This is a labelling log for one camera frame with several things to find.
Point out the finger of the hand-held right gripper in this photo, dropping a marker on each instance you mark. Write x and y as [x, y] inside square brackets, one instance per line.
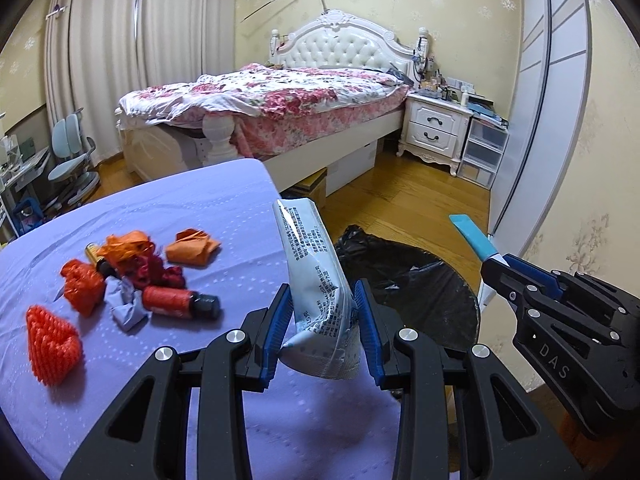
[505, 280]
[557, 282]

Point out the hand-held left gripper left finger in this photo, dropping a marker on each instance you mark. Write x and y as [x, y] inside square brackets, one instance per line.
[276, 332]

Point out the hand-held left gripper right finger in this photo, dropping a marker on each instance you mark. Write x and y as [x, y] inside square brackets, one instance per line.
[371, 335]

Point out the teal and white wrapper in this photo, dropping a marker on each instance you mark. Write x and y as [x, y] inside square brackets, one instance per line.
[472, 235]

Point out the white printed plastic packet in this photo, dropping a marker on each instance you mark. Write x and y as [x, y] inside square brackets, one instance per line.
[315, 280]

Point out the black bag lined trash bin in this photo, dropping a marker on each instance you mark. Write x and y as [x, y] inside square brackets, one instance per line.
[415, 280]

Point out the orange paper bag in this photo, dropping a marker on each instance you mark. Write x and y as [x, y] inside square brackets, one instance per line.
[192, 249]

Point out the dark red mesh net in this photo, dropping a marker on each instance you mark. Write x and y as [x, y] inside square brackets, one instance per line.
[157, 272]

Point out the grey paper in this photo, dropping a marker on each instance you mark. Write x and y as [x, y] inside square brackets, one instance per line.
[125, 307]

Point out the small orange foam net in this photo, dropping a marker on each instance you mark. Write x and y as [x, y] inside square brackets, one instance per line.
[82, 285]

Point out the large orange foam net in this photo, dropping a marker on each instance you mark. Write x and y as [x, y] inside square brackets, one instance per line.
[52, 342]

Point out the brown bottle in orange net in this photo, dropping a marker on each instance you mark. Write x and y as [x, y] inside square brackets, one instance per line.
[172, 301]

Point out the clear plastic drawer unit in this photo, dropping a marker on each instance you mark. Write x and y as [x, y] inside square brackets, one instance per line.
[482, 152]

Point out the cardboard box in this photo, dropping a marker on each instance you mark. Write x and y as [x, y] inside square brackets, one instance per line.
[310, 187]

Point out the purple tablecloth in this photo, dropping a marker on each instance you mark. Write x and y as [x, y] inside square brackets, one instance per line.
[200, 200]

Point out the white nightstand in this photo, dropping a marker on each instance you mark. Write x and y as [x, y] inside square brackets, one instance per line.
[434, 127]

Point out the stack of books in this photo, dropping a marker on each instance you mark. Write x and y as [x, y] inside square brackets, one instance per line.
[487, 110]

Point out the white storage box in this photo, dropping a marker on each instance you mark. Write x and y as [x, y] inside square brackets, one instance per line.
[352, 165]

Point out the orange crumpled plastic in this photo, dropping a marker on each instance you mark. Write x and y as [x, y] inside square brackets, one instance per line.
[127, 245]

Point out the grey sliding wardrobe door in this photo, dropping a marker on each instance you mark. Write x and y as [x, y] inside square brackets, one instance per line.
[545, 110]

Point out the pile of small toiletries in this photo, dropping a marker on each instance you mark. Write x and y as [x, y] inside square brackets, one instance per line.
[437, 85]

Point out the pink floral bed sheet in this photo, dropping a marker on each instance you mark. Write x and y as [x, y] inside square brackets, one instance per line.
[310, 127]

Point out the pink floral quilt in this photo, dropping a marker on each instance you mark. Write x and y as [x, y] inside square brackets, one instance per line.
[280, 87]

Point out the light blue desk chair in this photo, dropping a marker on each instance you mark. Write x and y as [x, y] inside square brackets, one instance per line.
[72, 160]

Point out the blue stool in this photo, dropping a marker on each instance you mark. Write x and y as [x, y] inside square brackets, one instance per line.
[29, 216]

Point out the white tufted bed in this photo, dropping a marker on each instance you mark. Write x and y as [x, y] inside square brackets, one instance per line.
[335, 47]

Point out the cluttered desk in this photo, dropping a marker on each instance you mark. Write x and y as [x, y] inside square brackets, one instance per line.
[22, 170]

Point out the beige curtain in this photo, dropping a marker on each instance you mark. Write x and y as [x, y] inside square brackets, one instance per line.
[185, 25]
[95, 60]

